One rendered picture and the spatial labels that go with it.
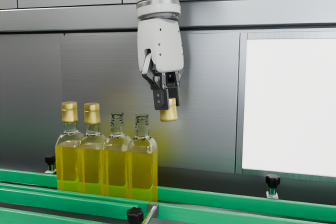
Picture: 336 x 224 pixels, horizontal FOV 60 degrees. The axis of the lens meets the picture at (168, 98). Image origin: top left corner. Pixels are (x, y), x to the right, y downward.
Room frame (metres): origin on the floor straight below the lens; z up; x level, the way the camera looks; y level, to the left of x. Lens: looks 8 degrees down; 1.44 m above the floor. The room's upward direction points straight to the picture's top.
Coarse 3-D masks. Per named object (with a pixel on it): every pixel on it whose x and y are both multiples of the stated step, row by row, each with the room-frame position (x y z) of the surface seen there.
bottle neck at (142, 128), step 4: (136, 116) 0.60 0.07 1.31; (140, 116) 0.60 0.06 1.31; (144, 116) 0.60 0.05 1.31; (136, 120) 0.60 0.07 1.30; (140, 120) 0.60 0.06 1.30; (144, 120) 0.60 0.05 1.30; (148, 120) 0.61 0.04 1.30; (136, 124) 0.60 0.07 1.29; (140, 124) 0.60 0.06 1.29; (144, 124) 0.60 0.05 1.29; (136, 128) 0.60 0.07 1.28; (140, 128) 0.60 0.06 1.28; (144, 128) 0.60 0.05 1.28; (148, 128) 0.61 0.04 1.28; (136, 132) 0.60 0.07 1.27; (140, 132) 0.60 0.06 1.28; (144, 132) 0.60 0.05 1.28; (148, 132) 0.61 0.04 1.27; (136, 136) 0.60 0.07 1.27; (140, 136) 0.60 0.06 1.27; (144, 136) 0.60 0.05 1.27; (148, 136) 0.61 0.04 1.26
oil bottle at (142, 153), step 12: (132, 144) 0.59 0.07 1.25; (144, 144) 0.59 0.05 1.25; (156, 144) 0.62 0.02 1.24; (132, 156) 0.59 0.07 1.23; (144, 156) 0.58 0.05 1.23; (156, 156) 0.62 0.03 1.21; (132, 168) 0.59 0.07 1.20; (144, 168) 0.58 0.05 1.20; (156, 168) 0.62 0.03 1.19; (132, 180) 0.59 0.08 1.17; (144, 180) 0.58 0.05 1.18; (156, 180) 0.62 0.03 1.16; (132, 192) 0.59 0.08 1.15; (144, 192) 0.58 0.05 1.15; (156, 192) 0.62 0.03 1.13
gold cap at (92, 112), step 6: (90, 102) 0.65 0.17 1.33; (96, 102) 0.65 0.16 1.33; (84, 108) 0.63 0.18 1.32; (90, 108) 0.62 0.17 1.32; (96, 108) 0.63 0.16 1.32; (84, 114) 0.63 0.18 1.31; (90, 114) 0.62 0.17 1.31; (96, 114) 0.63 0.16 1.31; (84, 120) 0.63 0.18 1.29; (90, 120) 0.62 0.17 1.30; (96, 120) 0.63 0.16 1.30
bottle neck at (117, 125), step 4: (116, 112) 0.64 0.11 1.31; (120, 112) 0.64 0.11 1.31; (112, 116) 0.62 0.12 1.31; (116, 116) 0.61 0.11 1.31; (120, 116) 0.62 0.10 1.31; (112, 120) 0.62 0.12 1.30; (116, 120) 0.61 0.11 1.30; (120, 120) 0.62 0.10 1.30; (112, 124) 0.62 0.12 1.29; (116, 124) 0.61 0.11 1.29; (120, 124) 0.62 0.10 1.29; (112, 128) 0.62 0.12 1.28; (116, 128) 0.61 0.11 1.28; (120, 128) 0.62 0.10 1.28; (112, 132) 0.62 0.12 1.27; (116, 132) 0.61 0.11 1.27; (120, 132) 0.62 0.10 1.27
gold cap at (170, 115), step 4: (172, 100) 0.56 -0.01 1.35; (172, 104) 0.56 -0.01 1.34; (172, 108) 0.56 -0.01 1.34; (160, 112) 0.56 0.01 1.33; (164, 112) 0.56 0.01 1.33; (168, 112) 0.56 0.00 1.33; (172, 112) 0.56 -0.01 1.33; (176, 112) 0.57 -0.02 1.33; (160, 116) 0.57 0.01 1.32; (164, 116) 0.56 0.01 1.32; (168, 116) 0.56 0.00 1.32; (172, 116) 0.56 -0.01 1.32; (176, 116) 0.57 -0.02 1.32; (160, 120) 0.57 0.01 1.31; (164, 120) 0.56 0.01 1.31; (168, 120) 0.55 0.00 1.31; (172, 120) 0.56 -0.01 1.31
